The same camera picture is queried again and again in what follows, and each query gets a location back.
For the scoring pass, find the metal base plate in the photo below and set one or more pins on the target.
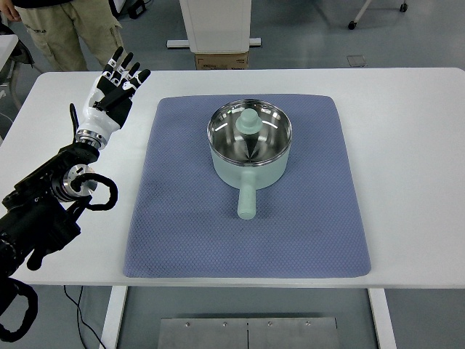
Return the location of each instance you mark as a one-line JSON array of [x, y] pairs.
[[249, 333]]

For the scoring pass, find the white table leg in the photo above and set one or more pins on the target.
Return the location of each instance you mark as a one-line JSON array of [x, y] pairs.
[[382, 319], [114, 317]]

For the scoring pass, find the person in khaki trousers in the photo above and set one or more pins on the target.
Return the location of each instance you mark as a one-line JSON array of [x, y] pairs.
[[58, 28]]

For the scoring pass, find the white table right leg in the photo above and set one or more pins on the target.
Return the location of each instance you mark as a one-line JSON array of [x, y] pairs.
[[382, 319]]

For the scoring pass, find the white table left leg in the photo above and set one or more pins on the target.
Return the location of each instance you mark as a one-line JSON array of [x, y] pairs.
[[114, 317]]

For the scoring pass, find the green pot with handle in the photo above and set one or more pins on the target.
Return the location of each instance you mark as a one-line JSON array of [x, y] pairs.
[[250, 141]]

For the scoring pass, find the blue quilted mat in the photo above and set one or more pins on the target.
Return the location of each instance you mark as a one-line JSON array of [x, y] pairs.
[[185, 225]]

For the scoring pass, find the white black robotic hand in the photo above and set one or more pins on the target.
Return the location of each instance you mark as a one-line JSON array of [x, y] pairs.
[[110, 100]]

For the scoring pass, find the grey floor plate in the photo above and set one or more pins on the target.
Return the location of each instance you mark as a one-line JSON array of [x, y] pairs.
[[357, 61]]

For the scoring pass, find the white cabinet on stand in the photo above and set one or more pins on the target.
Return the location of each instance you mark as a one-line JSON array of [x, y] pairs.
[[216, 27]]

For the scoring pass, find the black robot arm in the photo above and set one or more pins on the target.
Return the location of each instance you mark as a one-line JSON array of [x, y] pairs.
[[41, 218]]

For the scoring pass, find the cardboard box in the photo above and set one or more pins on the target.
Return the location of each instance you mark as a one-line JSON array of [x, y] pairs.
[[221, 61]]

